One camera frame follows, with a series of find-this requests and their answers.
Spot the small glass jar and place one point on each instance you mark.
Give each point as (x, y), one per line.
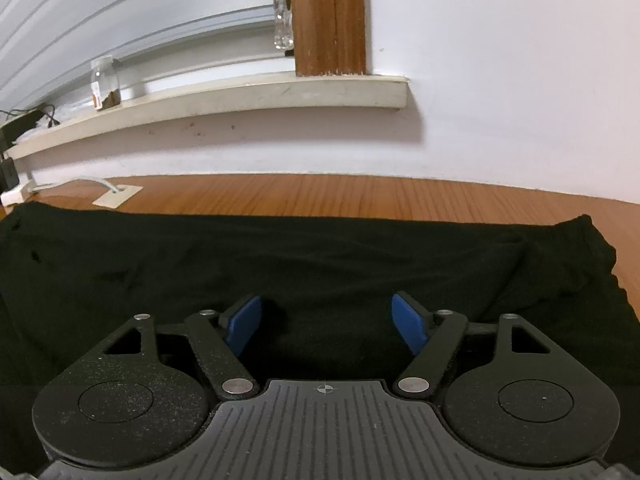
(105, 85)

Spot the white window blind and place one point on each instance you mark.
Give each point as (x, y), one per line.
(125, 10)

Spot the white power strip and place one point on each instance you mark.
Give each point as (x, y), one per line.
(17, 194)

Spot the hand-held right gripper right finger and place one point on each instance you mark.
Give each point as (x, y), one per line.
(409, 325)

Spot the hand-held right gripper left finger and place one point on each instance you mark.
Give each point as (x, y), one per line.
(245, 325)

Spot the black power adapter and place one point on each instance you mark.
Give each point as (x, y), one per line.
(7, 172)

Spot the wooden window frame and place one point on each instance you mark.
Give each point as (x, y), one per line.
(330, 15)

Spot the black garment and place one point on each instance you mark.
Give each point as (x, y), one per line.
(300, 260)

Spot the stone window sill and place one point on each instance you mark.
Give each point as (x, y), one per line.
(250, 97)

